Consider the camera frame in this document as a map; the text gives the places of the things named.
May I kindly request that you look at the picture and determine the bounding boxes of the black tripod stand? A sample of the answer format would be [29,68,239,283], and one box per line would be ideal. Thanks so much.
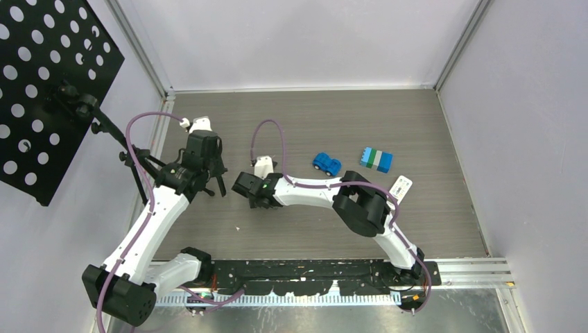
[49,80,166,205]

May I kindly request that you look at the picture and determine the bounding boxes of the blue toy car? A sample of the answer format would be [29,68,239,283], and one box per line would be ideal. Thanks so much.
[312,152,342,177]

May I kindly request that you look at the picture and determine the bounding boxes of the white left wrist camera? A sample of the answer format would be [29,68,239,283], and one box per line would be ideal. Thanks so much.
[179,116,212,134]

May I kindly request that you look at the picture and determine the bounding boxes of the black perforated board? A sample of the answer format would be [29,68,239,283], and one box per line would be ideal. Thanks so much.
[1,1,124,206]

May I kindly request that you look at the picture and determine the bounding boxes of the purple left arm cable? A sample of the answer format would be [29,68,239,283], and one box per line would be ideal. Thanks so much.
[95,111,191,333]

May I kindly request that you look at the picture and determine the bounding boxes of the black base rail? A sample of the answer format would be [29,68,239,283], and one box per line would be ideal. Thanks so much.
[184,259,442,296]

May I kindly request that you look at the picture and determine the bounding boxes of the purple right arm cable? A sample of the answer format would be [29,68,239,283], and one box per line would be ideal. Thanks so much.
[249,119,433,314]

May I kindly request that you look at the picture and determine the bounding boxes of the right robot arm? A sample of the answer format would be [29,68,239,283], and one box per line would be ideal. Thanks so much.
[232,171,424,285]

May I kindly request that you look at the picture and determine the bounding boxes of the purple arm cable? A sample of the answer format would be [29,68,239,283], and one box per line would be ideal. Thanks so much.
[249,119,433,314]
[95,111,191,333]

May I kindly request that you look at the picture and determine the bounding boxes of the white air conditioner remote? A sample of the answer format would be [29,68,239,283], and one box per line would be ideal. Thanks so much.
[389,176,413,205]

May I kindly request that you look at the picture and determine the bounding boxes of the blue green brick block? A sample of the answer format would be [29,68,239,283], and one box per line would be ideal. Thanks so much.
[359,147,393,173]

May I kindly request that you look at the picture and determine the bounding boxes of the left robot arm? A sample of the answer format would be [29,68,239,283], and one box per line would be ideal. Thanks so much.
[82,130,227,327]

